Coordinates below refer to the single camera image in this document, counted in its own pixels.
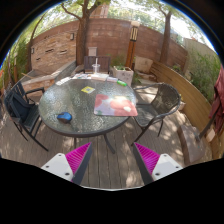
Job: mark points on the wooden garden lamp post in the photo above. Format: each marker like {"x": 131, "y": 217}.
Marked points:
{"x": 132, "y": 43}

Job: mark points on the slim tree trunk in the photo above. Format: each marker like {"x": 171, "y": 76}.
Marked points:
{"x": 165, "y": 40}

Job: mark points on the floral mouse pad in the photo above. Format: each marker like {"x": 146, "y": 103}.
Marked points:
{"x": 113, "y": 105}

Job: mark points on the forked tree trunk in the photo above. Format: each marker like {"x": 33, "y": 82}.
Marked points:
{"x": 82, "y": 40}

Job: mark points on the open colourful magazine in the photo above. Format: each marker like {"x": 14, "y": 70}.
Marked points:
{"x": 81, "y": 76}

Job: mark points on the white square planter box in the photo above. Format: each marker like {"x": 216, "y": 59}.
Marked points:
{"x": 124, "y": 76}

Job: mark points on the blue computer mouse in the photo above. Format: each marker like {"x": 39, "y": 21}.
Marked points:
{"x": 65, "y": 117}

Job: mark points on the small pale book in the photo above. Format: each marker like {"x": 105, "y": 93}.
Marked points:
{"x": 112, "y": 79}

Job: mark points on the thick white book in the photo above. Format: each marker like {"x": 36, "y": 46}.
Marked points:
{"x": 99, "y": 77}

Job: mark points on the white bin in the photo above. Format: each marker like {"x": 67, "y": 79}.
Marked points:
{"x": 92, "y": 51}

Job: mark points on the brown wicker chair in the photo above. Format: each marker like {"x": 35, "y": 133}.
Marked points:
{"x": 165, "y": 98}

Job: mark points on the yellow square card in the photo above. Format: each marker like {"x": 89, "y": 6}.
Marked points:
{"x": 88, "y": 89}

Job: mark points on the black metal chair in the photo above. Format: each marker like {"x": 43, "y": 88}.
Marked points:
{"x": 23, "y": 111}

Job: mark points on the black wall lamp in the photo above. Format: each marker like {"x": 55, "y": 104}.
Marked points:
{"x": 32, "y": 50}
{"x": 71, "y": 36}

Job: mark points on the white label strip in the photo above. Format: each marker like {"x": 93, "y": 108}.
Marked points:
{"x": 63, "y": 81}

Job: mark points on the curved wooden bench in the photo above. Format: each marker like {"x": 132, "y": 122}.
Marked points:
{"x": 193, "y": 100}

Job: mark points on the red cloth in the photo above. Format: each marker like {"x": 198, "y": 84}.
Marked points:
{"x": 218, "y": 100}

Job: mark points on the small green object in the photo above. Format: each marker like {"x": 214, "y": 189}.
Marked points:
{"x": 122, "y": 83}

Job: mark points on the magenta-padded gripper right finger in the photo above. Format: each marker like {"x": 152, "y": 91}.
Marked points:
{"x": 148, "y": 157}

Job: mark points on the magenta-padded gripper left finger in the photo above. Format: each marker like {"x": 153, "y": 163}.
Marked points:
{"x": 77, "y": 157}

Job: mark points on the dark slatted wooden chair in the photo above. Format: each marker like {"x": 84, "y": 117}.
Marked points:
{"x": 105, "y": 62}

